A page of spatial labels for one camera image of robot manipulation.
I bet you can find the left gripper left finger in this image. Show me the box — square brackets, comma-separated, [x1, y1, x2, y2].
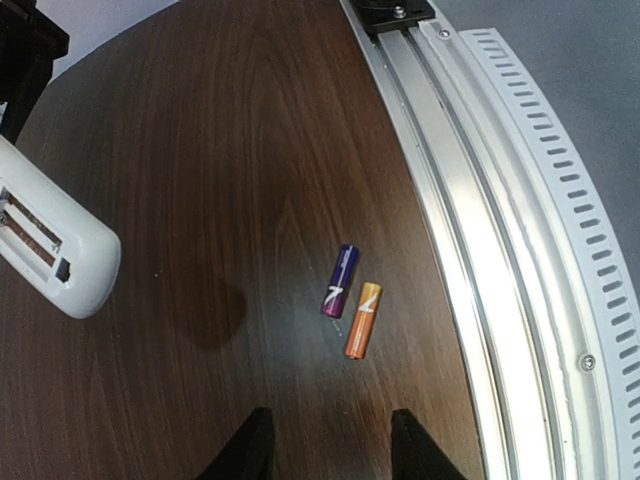
[199, 407, 274, 480]

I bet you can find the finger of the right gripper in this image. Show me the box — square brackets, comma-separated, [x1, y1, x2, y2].
[1, 0, 69, 143]

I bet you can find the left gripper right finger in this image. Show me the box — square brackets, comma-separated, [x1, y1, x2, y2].
[391, 409, 465, 480]

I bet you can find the orange AA battery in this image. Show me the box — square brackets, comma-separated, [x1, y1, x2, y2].
[345, 282, 382, 360]

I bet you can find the white remote control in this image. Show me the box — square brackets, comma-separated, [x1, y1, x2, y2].
[1, 139, 122, 319]

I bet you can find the purple AA battery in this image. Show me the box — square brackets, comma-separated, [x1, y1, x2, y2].
[321, 244, 360, 319]

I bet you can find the curved aluminium front rail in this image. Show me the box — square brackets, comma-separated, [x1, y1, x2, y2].
[342, 2, 589, 479]

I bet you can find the white slotted cable duct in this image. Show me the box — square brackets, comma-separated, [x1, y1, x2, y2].
[460, 28, 639, 479]

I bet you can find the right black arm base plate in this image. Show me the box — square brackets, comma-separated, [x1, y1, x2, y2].
[350, 0, 436, 35]

